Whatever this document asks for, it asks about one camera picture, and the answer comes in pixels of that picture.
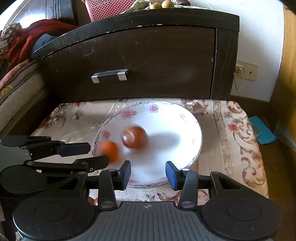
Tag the red cherry tomato with stem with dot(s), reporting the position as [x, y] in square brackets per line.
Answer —
[93, 201]

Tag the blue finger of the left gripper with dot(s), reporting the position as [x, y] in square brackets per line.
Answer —
[87, 165]

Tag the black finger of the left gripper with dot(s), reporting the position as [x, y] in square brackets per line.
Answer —
[38, 147]

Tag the bed mattress with quilts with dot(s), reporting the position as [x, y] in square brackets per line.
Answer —
[19, 85]

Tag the large dark red tomato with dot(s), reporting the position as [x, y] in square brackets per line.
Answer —
[134, 137]

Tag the orange tangerine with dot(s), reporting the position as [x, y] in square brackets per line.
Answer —
[109, 149]

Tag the wall power socket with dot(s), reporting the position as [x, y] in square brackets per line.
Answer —
[246, 70]

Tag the pink plastic basket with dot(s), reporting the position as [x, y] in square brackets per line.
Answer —
[102, 9]

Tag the longan on nightstand right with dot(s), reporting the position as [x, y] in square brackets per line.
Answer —
[167, 4]

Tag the dark wooden nightstand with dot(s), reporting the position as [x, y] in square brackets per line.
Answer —
[178, 53]

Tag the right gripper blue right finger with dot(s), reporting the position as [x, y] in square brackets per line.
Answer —
[186, 181]

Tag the metal drawer handle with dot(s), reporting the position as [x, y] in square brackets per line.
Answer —
[110, 76]

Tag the longan on nightstand left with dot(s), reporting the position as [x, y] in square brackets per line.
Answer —
[155, 6]

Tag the white cloth on nightstand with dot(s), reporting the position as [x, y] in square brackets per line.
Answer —
[138, 6]

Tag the blue item on floor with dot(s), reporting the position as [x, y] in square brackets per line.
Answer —
[261, 131]

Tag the red blanket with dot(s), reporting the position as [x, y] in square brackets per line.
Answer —
[23, 44]

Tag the white floral bowl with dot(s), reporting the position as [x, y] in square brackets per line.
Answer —
[174, 134]

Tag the longan on nightstand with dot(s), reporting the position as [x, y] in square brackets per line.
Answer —
[155, 6]
[167, 4]

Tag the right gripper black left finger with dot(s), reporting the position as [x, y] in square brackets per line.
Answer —
[109, 181]

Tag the blue garment on bed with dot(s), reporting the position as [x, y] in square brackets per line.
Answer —
[43, 40]

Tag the floral beige tablecloth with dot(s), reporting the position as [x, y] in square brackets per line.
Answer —
[229, 144]

